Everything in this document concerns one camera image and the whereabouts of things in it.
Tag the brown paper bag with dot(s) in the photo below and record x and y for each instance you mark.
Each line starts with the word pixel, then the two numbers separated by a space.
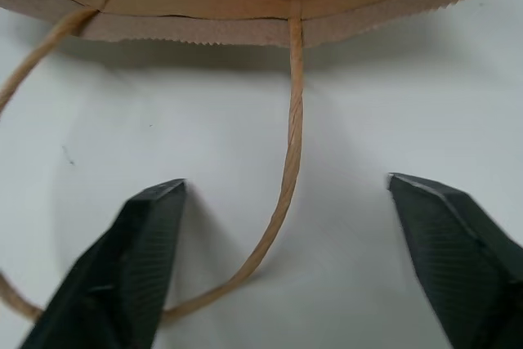
pixel 229 10

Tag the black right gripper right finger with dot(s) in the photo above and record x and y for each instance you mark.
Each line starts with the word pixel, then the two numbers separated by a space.
pixel 461 259

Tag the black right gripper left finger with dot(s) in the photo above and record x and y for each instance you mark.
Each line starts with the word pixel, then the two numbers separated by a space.
pixel 118 267

